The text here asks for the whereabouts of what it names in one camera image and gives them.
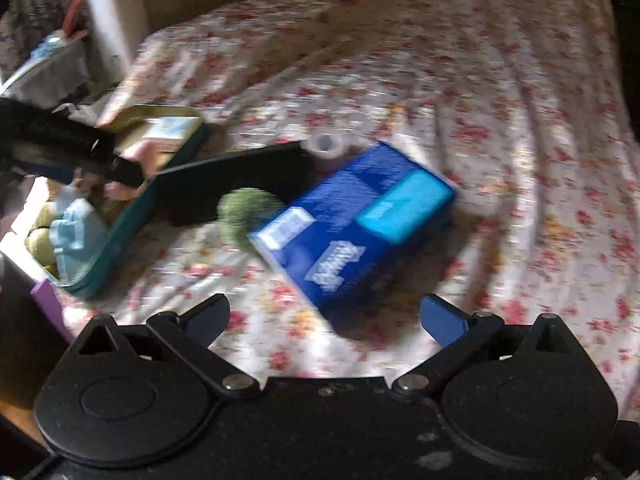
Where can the teal tin box with lid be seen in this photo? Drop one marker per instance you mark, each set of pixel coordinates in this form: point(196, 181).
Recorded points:
point(225, 180)

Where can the purple box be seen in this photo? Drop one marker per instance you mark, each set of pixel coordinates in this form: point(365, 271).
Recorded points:
point(47, 305)

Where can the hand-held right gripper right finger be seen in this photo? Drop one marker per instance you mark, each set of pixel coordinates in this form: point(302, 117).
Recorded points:
point(442, 317)

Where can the floral bedsheet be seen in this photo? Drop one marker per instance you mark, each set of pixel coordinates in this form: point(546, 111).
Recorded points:
point(425, 85)

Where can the blue tissue box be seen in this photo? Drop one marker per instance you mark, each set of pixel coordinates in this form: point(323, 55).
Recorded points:
point(350, 225)

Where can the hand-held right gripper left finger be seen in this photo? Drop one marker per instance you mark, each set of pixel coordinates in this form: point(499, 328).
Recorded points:
point(210, 316)

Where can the yellow plush toy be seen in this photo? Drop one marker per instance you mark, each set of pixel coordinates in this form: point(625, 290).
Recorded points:
point(41, 237)

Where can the green plush toy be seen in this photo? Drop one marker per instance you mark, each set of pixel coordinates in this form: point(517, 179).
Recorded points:
point(245, 212)

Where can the clear tape roll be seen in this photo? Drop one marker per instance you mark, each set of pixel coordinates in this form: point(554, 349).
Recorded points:
point(326, 145)

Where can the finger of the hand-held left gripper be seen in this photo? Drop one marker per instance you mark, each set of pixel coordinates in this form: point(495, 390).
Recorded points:
point(127, 172)

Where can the beige wooden headboard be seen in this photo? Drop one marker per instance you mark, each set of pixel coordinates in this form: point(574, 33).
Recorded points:
point(115, 5)

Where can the blue face mask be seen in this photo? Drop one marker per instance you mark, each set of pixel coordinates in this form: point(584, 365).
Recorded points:
point(77, 232)

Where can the pink soft item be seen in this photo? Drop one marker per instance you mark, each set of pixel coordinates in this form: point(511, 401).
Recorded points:
point(147, 155)

